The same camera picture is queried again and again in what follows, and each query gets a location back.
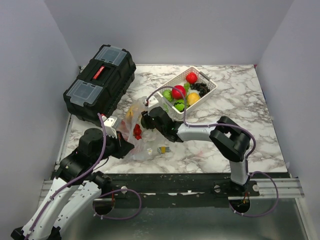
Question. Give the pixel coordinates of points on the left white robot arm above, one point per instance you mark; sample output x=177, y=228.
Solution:
x=60, y=185

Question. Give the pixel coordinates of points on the green fake watermelon ball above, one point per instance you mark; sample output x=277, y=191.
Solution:
x=180, y=105

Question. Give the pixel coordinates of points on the white perforated plastic basket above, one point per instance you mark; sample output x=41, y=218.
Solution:
x=180, y=79

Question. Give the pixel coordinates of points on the red fake apple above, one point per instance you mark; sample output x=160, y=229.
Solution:
x=191, y=78

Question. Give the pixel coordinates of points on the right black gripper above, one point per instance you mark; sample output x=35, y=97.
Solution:
x=147, y=118

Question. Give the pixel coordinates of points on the black metal mounting rail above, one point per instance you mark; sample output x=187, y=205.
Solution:
x=177, y=190

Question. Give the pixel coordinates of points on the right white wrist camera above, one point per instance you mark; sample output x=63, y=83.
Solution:
x=151, y=103

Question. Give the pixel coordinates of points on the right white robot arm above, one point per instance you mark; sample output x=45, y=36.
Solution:
x=230, y=139

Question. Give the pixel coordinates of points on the green fake grape bunch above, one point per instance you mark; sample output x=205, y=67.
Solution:
x=186, y=86

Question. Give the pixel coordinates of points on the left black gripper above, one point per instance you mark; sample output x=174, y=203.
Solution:
x=124, y=146

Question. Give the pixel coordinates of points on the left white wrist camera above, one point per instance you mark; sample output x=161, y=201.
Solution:
x=110, y=125

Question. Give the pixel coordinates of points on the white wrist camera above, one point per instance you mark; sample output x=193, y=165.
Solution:
x=151, y=103
x=110, y=125

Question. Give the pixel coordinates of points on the dark purple fake grapes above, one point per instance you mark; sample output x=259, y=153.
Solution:
x=202, y=88

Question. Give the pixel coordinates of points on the black plastic toolbox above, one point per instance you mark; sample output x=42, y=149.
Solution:
x=101, y=84

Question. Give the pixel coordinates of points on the red fake peach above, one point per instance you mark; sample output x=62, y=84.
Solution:
x=178, y=92

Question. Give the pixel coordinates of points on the yellow hex key set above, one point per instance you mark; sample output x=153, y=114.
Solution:
x=163, y=149

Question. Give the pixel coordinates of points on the red lychee fruit bunch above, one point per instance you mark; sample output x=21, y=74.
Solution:
x=137, y=132

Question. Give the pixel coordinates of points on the yellow orange fake mango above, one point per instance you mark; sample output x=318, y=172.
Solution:
x=132, y=111

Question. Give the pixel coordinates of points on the clear plastic bag of fruits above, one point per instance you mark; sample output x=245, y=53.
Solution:
x=146, y=147

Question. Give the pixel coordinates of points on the green fake apple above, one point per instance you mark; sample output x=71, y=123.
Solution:
x=167, y=94

